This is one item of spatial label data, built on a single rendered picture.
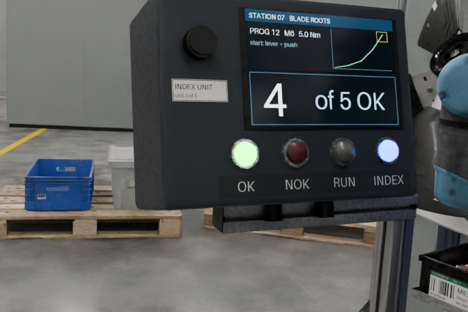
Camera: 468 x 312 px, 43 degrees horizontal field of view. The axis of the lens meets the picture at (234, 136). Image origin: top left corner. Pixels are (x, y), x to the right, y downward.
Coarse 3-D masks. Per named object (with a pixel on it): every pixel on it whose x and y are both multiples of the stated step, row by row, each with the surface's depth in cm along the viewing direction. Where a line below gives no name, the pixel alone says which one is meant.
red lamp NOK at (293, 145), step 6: (294, 138) 53; (288, 144) 53; (294, 144) 52; (300, 144) 53; (282, 150) 53; (288, 150) 52; (294, 150) 52; (300, 150) 52; (306, 150) 53; (282, 156) 53; (288, 156) 52; (294, 156) 52; (300, 156) 52; (306, 156) 53; (288, 162) 52; (294, 162) 52; (300, 162) 53
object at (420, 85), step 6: (426, 72) 133; (414, 78) 135; (420, 78) 134; (426, 78) 134; (432, 78) 133; (414, 84) 135; (420, 84) 135; (426, 84) 134; (432, 84) 133; (420, 90) 135; (420, 96) 135; (426, 96) 134; (432, 96) 133; (426, 102) 134; (432, 102) 133
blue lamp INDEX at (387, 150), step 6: (384, 138) 57; (390, 138) 57; (378, 144) 56; (384, 144) 56; (390, 144) 56; (396, 144) 57; (378, 150) 56; (384, 150) 56; (390, 150) 56; (396, 150) 56; (378, 156) 56; (384, 156) 56; (390, 156) 56; (396, 156) 57; (384, 162) 56; (390, 162) 57
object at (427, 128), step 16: (432, 112) 122; (416, 128) 121; (432, 128) 120; (416, 144) 119; (432, 144) 118; (416, 160) 117; (432, 160) 116; (416, 176) 115; (432, 176) 114; (432, 208) 110; (448, 208) 110
